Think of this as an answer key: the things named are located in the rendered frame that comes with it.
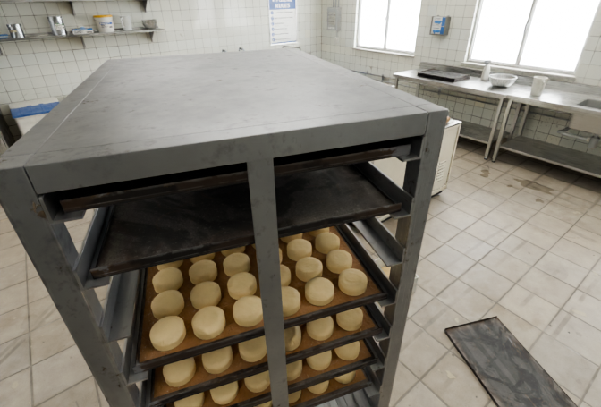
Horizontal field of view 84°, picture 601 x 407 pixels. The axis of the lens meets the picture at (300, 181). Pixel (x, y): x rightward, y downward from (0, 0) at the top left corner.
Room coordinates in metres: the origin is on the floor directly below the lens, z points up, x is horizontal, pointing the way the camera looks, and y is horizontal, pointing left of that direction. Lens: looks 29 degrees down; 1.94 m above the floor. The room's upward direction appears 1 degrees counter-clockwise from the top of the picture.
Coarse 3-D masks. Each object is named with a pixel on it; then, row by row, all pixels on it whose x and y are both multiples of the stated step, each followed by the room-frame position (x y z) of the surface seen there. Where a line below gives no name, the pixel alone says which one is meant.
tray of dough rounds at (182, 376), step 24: (360, 312) 0.43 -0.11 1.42; (264, 336) 0.38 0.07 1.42; (288, 336) 0.38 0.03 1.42; (312, 336) 0.39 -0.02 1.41; (336, 336) 0.39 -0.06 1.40; (360, 336) 0.39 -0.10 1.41; (192, 360) 0.34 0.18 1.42; (216, 360) 0.34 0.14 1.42; (240, 360) 0.35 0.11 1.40; (264, 360) 0.35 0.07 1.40; (288, 360) 0.34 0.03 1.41; (168, 384) 0.31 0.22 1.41; (192, 384) 0.31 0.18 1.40; (216, 384) 0.31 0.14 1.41
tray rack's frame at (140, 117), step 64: (128, 64) 0.78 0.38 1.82; (192, 64) 0.76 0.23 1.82; (256, 64) 0.75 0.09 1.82; (320, 64) 0.73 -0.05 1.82; (64, 128) 0.36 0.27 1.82; (128, 128) 0.36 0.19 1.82; (192, 128) 0.35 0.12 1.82; (256, 128) 0.35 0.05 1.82; (320, 128) 0.35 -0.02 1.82; (384, 128) 0.37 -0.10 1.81; (0, 192) 0.26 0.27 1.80; (256, 192) 0.33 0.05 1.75; (64, 256) 0.26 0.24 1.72; (64, 320) 0.25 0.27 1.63; (384, 384) 0.39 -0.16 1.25
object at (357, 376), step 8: (344, 376) 0.42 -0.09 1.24; (352, 376) 0.42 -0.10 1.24; (360, 376) 0.43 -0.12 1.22; (320, 384) 0.40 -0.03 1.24; (328, 384) 0.41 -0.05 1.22; (336, 384) 0.41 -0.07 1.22; (344, 384) 0.41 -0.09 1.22; (296, 392) 0.38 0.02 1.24; (304, 392) 0.40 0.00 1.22; (312, 392) 0.39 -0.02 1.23; (320, 392) 0.39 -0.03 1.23; (328, 392) 0.39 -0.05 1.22; (296, 400) 0.38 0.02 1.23; (304, 400) 0.38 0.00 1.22
